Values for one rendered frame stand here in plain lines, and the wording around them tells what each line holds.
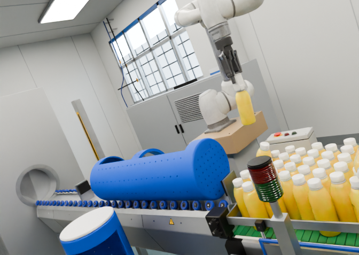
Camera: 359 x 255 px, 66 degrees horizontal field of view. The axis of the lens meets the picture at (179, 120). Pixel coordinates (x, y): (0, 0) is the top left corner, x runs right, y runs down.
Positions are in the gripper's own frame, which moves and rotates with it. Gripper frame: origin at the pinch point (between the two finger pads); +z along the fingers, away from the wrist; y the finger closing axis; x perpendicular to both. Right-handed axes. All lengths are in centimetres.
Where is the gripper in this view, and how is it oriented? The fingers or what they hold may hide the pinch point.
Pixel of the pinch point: (237, 82)
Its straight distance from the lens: 127.7
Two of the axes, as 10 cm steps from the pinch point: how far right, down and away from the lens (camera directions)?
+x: 7.2, -1.9, -6.7
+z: 3.7, 9.2, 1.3
